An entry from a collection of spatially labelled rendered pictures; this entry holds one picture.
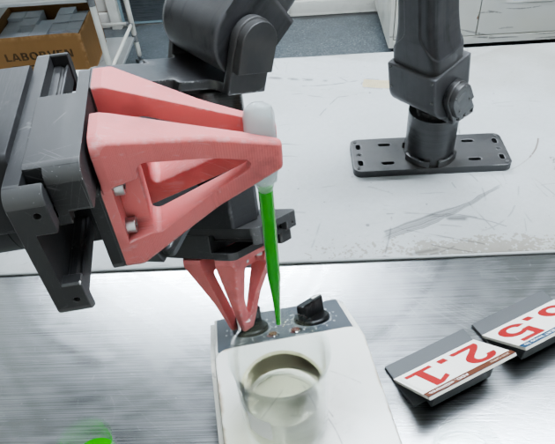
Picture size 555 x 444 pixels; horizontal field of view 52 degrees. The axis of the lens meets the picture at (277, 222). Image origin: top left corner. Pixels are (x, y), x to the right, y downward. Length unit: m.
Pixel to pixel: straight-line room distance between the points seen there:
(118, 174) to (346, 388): 0.27
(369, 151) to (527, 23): 2.33
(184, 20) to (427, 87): 0.31
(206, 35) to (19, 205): 0.24
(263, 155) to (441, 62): 0.43
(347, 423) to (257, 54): 0.27
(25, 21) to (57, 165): 2.64
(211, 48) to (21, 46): 2.26
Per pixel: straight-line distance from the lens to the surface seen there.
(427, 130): 0.72
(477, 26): 2.98
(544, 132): 0.87
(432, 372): 0.53
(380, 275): 0.62
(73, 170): 0.21
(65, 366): 0.60
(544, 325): 0.58
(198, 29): 0.42
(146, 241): 0.25
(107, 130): 0.22
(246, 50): 0.41
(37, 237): 0.22
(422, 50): 0.64
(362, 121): 0.85
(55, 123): 0.23
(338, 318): 0.52
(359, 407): 0.43
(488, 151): 0.79
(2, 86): 0.26
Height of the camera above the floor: 1.37
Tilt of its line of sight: 43 degrees down
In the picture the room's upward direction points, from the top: 5 degrees counter-clockwise
